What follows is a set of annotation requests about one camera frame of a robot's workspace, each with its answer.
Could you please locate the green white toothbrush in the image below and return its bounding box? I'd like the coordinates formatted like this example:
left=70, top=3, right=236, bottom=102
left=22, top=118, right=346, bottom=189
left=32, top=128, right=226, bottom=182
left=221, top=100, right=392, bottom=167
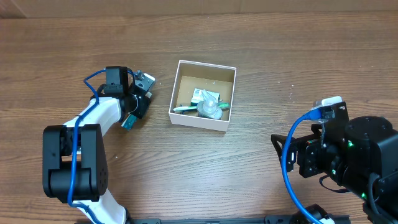
left=173, top=103, right=230, bottom=111

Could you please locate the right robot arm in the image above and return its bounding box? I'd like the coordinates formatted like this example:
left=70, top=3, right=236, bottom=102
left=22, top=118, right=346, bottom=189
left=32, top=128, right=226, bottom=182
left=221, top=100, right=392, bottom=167
left=271, top=97, right=397, bottom=223

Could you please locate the clear pump soap bottle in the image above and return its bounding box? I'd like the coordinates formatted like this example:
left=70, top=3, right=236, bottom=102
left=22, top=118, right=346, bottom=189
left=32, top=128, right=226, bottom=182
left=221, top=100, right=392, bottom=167
left=197, top=90, right=223, bottom=120

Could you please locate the green white soap packet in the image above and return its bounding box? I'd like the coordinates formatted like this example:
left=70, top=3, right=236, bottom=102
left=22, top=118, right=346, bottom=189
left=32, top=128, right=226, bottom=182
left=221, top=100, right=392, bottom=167
left=190, top=88, right=220, bottom=106

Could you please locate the teal toothpaste tube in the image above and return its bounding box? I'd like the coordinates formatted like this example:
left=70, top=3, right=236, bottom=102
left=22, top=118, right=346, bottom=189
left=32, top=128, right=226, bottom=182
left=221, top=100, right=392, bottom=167
left=121, top=114, right=137, bottom=130

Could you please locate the open white cardboard box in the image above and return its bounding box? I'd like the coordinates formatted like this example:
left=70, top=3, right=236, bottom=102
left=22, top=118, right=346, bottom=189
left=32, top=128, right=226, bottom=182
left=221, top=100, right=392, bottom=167
left=169, top=60, right=237, bottom=132

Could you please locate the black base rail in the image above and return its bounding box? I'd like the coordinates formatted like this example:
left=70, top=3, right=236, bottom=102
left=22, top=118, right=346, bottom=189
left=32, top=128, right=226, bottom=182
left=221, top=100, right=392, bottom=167
left=126, top=214, right=312, bottom=224

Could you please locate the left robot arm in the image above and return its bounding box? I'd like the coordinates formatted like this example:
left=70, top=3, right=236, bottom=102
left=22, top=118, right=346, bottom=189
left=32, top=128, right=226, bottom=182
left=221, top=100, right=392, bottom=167
left=42, top=66, right=155, bottom=223

